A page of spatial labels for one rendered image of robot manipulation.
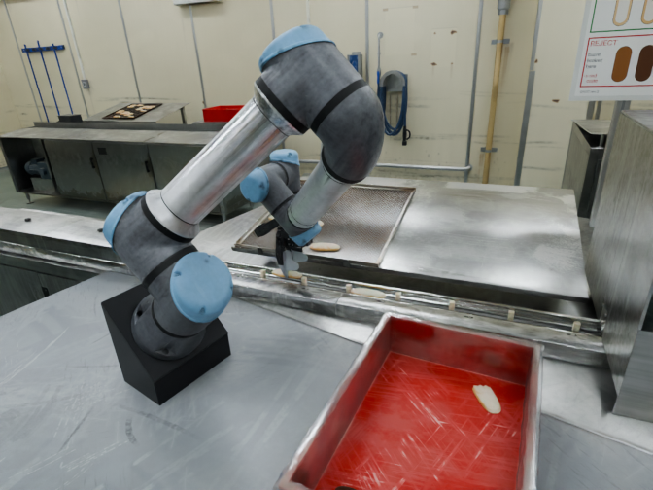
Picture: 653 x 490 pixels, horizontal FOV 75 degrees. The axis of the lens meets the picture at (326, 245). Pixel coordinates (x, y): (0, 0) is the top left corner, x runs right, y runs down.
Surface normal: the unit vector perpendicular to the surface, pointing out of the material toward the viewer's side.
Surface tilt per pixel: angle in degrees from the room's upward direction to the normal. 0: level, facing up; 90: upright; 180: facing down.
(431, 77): 90
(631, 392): 90
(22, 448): 0
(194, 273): 54
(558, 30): 90
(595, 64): 90
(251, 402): 0
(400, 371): 0
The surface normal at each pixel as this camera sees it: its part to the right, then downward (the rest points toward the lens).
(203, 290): 0.63, -0.37
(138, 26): -0.39, 0.40
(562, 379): -0.05, -0.91
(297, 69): -0.20, 0.15
